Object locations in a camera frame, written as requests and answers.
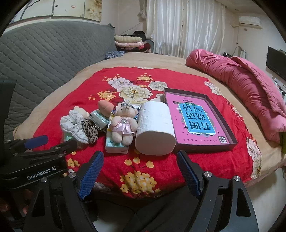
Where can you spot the floral wall panel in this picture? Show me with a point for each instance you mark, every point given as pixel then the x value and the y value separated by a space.
pixel 58 10

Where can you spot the dark grey clothing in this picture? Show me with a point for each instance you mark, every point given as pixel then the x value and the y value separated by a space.
pixel 145 214

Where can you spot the white curtain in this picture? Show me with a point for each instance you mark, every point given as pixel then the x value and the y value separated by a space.
pixel 185 26

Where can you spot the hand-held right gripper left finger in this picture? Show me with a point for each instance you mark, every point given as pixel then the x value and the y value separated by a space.
pixel 90 178

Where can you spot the white metal rack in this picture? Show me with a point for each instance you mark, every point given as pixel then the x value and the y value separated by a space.
pixel 240 51

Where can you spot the tan bed sheet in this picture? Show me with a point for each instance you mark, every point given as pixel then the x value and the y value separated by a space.
pixel 134 60

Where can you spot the red floral blanket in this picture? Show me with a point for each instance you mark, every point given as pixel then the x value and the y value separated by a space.
pixel 89 89

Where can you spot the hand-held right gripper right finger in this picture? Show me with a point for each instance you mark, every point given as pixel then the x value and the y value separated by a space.
pixel 188 178

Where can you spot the blue speckled cloth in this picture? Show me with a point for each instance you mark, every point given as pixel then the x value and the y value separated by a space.
pixel 114 54

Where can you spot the white floral scrunchie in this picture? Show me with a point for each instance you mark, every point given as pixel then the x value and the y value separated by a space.
pixel 72 126

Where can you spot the cream folded blanket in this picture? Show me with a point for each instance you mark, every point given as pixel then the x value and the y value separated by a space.
pixel 127 38

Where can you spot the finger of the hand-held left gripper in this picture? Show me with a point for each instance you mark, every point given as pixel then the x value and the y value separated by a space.
pixel 35 141
pixel 64 148

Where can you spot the green cushion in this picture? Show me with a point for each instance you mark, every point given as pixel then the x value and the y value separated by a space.
pixel 284 142

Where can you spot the pink makeup sponge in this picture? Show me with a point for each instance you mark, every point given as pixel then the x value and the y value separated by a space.
pixel 105 108

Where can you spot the person's left hand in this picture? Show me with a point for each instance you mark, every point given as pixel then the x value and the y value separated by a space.
pixel 3 205

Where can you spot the pink quilt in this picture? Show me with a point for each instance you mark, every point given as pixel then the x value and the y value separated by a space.
pixel 241 89

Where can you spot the pink folded blanket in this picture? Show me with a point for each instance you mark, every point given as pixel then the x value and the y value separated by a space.
pixel 128 45

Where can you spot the black wall television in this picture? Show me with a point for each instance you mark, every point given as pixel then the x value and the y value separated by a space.
pixel 277 61

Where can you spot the dark cardboard box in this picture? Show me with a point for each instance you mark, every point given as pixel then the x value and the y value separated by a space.
pixel 225 133

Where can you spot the pale hanging ornament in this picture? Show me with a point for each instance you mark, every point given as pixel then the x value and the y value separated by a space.
pixel 141 15

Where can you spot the green white tissue pack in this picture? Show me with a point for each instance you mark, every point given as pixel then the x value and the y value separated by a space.
pixel 99 119
pixel 116 148

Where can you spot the white toilet paper roll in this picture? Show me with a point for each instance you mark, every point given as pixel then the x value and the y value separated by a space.
pixel 154 129

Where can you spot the grey quilted headboard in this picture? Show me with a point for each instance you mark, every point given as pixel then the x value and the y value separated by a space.
pixel 44 62

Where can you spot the green makeup sponge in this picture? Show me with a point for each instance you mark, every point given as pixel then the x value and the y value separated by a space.
pixel 67 136

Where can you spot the leopard print scrunchie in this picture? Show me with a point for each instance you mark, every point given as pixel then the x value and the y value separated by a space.
pixel 90 131

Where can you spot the black garment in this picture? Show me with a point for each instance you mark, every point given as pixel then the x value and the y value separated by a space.
pixel 139 34

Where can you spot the black bag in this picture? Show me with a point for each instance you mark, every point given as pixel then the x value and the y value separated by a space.
pixel 227 54

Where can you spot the white air conditioner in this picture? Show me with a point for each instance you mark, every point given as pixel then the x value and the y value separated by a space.
pixel 250 21

